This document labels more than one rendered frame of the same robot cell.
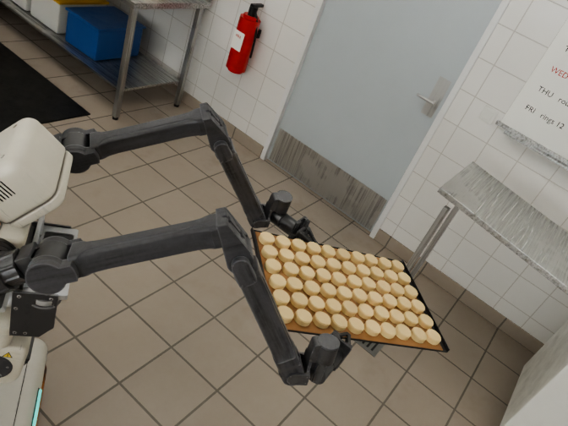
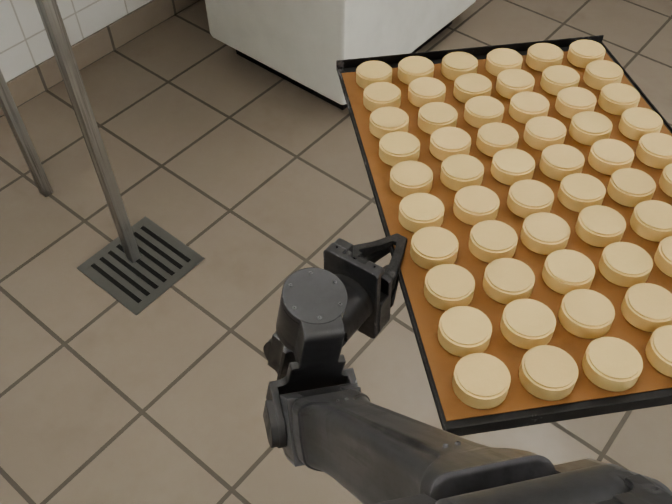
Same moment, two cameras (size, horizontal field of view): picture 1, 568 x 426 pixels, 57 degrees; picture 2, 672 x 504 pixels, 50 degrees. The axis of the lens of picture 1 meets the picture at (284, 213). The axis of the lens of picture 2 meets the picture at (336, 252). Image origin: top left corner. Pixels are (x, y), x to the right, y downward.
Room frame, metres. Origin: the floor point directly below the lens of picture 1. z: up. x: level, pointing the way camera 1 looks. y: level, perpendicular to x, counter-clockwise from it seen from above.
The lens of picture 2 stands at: (1.36, 0.36, 1.58)
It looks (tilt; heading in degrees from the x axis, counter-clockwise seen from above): 51 degrees down; 286
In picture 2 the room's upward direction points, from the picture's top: straight up
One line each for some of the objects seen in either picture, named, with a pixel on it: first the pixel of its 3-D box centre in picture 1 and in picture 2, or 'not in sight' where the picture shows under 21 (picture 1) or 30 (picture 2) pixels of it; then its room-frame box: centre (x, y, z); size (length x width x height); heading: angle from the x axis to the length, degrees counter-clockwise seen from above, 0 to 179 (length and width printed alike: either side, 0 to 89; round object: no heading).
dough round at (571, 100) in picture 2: (395, 316); (575, 102); (1.26, -0.45, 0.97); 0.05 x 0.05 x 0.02
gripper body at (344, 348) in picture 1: (330, 356); not in sight; (0.99, -0.26, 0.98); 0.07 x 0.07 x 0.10; 70
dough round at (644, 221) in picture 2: (332, 306); (655, 220); (1.17, -0.24, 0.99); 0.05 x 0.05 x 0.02
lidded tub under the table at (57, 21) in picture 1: (68, 8); not in sight; (3.98, 2.25, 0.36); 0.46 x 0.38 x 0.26; 156
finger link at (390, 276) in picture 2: (305, 241); (378, 270); (1.44, -0.11, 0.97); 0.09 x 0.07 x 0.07; 70
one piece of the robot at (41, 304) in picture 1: (38, 270); not in sight; (0.91, 0.53, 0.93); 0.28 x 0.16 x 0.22; 25
